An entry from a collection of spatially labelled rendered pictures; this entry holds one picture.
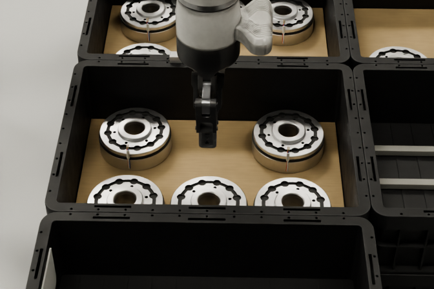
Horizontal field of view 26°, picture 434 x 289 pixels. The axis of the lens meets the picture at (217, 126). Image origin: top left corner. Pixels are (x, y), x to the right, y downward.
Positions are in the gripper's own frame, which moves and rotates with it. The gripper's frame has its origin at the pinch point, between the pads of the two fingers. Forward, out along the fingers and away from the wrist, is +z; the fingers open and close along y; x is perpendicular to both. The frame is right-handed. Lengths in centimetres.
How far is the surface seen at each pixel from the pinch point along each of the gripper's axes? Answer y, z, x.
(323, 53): -34.0, 15.1, 16.9
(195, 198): 3.1, 11.1, -1.7
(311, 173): -6.1, 14.9, 14.2
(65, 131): -2.4, 4.8, -19.2
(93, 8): -31.1, 5.1, -19.6
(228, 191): 1.2, 11.6, 2.7
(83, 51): -19.8, 5.0, -19.4
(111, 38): -36.7, 15.2, -18.2
